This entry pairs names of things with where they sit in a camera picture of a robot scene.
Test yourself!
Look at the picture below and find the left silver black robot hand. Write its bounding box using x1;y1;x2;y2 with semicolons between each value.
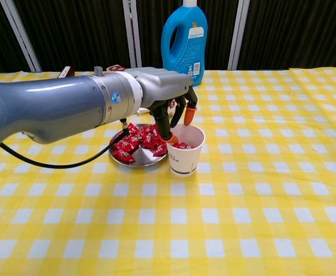
136;67;199;144

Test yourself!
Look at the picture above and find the silver metal plate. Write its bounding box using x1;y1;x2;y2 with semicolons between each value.
108;123;169;168

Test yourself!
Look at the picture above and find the white paper cup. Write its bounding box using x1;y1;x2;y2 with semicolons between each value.
165;124;205;177

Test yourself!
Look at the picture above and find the blue detergent pump bottle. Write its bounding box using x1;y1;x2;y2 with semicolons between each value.
161;0;208;87

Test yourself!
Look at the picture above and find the long white red-label box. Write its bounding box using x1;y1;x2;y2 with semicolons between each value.
106;65;177;109

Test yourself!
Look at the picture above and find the long dark maroon box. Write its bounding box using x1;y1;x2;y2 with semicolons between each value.
58;66;75;79

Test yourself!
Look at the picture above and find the yellow white checkered tablecloth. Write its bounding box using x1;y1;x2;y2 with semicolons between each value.
0;67;336;276

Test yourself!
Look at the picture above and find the white partition post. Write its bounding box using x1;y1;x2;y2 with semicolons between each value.
122;0;142;70
0;0;42;72
227;0;251;71

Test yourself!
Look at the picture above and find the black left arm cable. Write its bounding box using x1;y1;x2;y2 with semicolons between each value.
0;118;128;170

